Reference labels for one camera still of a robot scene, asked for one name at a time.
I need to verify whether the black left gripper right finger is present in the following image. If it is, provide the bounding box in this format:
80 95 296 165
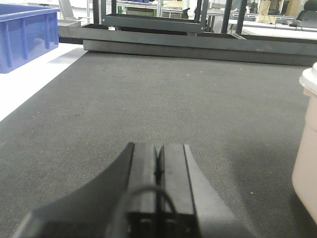
159 144 253 238

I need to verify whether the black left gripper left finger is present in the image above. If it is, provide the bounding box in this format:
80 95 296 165
13 142 135 238

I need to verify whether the white lidded storage bin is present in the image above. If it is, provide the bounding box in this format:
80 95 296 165
292 63 317 222

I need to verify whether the dark grey table mat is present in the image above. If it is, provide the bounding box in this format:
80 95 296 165
0 53 317 238

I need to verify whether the blue plastic crate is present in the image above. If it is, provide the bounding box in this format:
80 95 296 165
0 3 60 73

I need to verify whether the thin black cable loop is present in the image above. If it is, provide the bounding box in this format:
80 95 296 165
128 185 178 214

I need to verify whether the black metal rack frame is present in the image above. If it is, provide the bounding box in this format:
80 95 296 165
58 0 317 66

